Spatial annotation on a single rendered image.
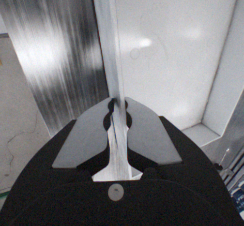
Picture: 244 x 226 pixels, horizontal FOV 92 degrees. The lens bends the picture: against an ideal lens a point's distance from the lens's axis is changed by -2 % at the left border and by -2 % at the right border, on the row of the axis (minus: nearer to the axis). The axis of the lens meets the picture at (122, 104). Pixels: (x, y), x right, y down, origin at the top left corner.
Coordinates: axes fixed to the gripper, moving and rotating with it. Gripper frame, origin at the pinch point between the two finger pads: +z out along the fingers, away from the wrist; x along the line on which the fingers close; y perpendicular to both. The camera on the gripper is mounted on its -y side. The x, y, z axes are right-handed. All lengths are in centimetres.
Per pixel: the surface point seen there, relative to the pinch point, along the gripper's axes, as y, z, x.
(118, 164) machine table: 17.8, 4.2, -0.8
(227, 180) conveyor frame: 52, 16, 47
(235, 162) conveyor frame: 41, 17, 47
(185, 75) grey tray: 0.0, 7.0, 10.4
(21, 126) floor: 56, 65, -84
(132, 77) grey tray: -1.0, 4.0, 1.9
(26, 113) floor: 46, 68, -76
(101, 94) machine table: 1.1, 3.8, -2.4
